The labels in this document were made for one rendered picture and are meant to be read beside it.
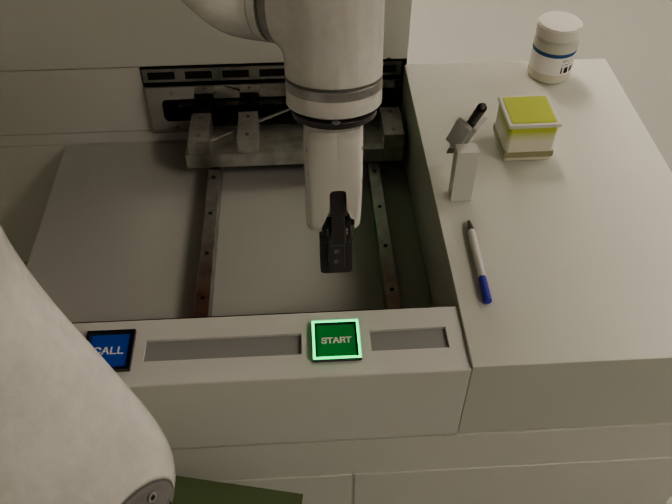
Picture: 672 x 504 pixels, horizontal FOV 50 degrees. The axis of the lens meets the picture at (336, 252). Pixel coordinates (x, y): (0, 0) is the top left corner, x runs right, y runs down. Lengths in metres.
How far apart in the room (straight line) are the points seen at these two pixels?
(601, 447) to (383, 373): 0.36
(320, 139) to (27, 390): 0.32
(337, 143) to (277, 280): 0.51
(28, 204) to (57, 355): 1.13
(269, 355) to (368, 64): 0.38
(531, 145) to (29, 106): 0.85
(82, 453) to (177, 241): 0.76
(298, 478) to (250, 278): 0.30
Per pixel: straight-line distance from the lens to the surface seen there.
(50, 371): 0.42
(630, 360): 0.89
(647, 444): 1.08
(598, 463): 1.09
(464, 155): 0.96
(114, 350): 0.87
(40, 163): 1.47
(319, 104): 0.61
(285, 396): 0.85
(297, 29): 0.60
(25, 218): 1.57
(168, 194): 1.26
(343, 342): 0.84
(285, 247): 1.14
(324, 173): 0.62
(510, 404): 0.91
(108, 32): 1.27
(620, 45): 3.47
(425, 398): 0.87
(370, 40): 0.60
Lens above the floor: 1.64
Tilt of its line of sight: 46 degrees down
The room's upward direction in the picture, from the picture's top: straight up
